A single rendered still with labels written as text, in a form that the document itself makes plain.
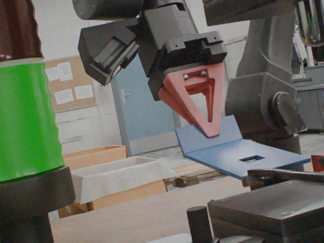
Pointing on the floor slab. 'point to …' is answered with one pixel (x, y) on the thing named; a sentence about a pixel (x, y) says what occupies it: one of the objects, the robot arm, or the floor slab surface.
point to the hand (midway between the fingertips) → (210, 130)
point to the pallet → (187, 170)
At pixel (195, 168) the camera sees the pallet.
